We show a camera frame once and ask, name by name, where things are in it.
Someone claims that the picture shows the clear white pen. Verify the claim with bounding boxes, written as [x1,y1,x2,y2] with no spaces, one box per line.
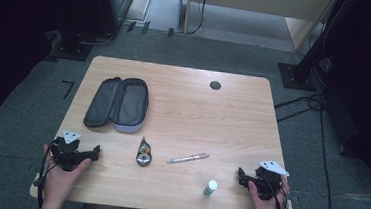
[166,149,211,168]

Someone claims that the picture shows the person's left hand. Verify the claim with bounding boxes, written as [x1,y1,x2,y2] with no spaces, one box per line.
[38,143,95,209]

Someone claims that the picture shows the black floor cables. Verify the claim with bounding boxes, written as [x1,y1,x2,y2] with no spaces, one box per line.
[271,89,328,126]

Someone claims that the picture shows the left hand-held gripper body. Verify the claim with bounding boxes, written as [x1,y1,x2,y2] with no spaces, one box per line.
[47,128,87,174]

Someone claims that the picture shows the black stand with flat base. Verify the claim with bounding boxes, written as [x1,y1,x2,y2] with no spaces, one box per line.
[45,22,96,63]

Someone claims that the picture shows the grey zip pencil case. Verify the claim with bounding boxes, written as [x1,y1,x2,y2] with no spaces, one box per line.
[82,74,151,136]

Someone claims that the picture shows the black cabinet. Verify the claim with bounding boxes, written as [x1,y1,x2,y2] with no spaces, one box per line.
[88,0,135,38]

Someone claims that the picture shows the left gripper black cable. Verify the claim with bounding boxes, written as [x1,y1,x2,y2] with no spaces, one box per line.
[30,145,62,209]

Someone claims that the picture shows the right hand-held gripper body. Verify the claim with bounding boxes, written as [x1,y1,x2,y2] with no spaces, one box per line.
[251,158,292,203]

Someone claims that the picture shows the black slanted stand with base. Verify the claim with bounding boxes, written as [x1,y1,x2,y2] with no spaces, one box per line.
[276,0,346,94]

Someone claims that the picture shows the hanging black cable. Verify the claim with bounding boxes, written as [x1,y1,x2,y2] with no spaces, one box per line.
[186,0,209,37]

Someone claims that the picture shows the long black floor cable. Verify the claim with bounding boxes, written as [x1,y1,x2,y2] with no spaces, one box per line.
[311,104,342,209]

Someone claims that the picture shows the white green glue stick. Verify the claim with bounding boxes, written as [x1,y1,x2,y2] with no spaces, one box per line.
[202,178,220,198]

